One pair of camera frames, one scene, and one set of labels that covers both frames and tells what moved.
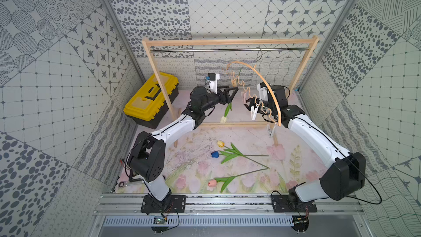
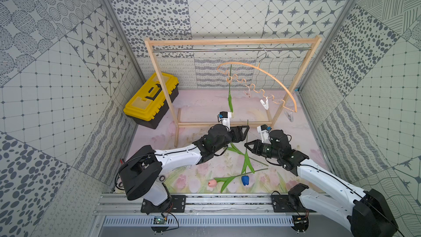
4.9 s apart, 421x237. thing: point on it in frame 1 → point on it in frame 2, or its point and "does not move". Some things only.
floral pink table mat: (245, 146) does not move
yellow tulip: (233, 149) does not move
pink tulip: (212, 182) does not move
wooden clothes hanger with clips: (271, 128) → (264, 101)
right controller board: (301, 223) does not move
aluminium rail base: (331, 204) does not move
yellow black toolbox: (149, 105) does not move
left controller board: (159, 220) does not move
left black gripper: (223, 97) → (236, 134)
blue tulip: (233, 153) → (245, 179)
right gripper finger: (252, 103) → (254, 150)
